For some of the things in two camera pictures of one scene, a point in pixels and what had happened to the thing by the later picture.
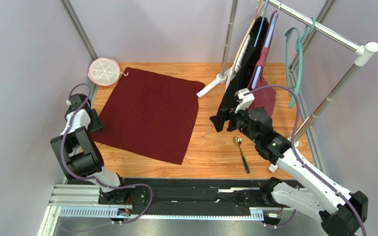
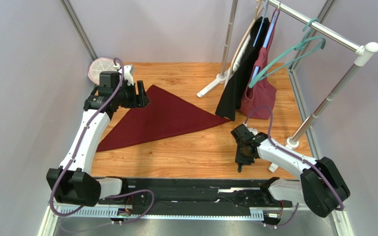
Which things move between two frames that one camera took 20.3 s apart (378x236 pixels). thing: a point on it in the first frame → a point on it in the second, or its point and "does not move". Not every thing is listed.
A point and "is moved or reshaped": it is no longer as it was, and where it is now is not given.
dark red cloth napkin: x=150 y=115 is moved or reshaped
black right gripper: x=228 y=117 → x=241 y=155
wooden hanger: x=260 y=10 does not move
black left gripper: x=97 y=124 → x=142 y=100
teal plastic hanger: x=295 y=91 → x=307 y=26
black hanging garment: x=257 y=37 does not move
